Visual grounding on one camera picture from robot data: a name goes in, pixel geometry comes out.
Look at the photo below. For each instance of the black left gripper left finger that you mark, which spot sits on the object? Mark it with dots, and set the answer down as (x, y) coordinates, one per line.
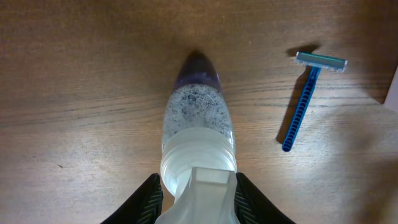
(144, 206)

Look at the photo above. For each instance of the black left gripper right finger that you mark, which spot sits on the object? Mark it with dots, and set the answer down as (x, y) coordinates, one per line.
(253, 207)

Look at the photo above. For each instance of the clear purple spray bottle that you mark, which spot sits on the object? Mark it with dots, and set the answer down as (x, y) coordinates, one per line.
(198, 165)

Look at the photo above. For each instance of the blue disposable razor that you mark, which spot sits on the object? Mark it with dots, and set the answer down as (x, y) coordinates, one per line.
(316, 63)

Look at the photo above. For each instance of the pink cardboard box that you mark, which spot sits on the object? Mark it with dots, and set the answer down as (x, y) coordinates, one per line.
(391, 101)

